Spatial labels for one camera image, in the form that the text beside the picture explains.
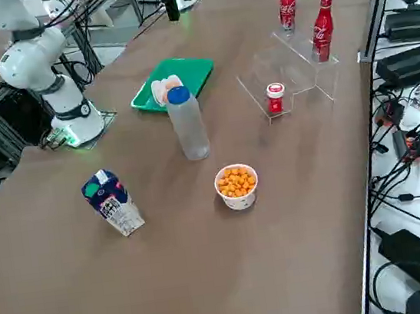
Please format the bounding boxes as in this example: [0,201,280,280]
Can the white and pink snack packet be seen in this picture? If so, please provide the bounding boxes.
[149,73,185,107]

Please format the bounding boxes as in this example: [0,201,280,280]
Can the red cola bottle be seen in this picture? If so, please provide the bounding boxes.
[303,0,341,64]
[276,0,302,35]

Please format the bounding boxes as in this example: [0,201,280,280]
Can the small red jar white lid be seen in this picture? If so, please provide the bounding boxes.
[265,81,290,116]

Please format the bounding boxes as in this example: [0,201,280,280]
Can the black adapter with orange plug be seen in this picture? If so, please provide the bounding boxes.
[390,125,420,165]

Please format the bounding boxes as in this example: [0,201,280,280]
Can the black flat box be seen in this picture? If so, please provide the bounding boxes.
[372,42,420,91]
[381,3,420,46]

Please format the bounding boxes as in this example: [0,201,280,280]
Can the white background device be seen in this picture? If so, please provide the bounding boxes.
[85,0,117,31]

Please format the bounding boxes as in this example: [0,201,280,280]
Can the clear bottle with blue cap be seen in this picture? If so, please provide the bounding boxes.
[163,82,213,165]

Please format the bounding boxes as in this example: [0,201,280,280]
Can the aluminium frame post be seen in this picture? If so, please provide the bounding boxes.
[350,0,415,65]

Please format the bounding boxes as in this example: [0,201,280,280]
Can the white paper cup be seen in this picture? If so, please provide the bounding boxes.
[211,161,263,214]

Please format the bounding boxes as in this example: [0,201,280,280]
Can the green plastic tray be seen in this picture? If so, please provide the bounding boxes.
[125,52,221,117]

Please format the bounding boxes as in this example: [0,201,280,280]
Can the clear acrylic display stand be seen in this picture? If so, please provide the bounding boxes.
[230,22,347,129]

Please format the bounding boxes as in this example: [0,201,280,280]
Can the blue and white milk carton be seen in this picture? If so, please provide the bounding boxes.
[78,164,148,243]

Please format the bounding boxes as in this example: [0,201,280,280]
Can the orange snack pieces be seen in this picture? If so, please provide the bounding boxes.
[216,165,258,199]

